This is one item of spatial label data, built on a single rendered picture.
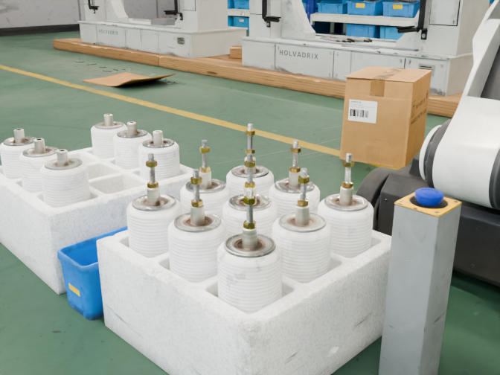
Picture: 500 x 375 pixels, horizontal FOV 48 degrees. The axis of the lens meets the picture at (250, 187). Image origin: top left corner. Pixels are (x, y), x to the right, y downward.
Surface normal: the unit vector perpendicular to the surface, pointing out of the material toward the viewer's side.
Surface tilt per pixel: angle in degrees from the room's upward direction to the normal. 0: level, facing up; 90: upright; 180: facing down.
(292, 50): 90
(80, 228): 90
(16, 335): 0
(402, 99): 90
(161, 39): 90
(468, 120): 46
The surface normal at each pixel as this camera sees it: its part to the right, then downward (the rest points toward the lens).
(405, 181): -0.51, -0.49
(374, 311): 0.71, 0.25
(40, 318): 0.00, -0.94
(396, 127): -0.50, 0.30
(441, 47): -0.71, 0.25
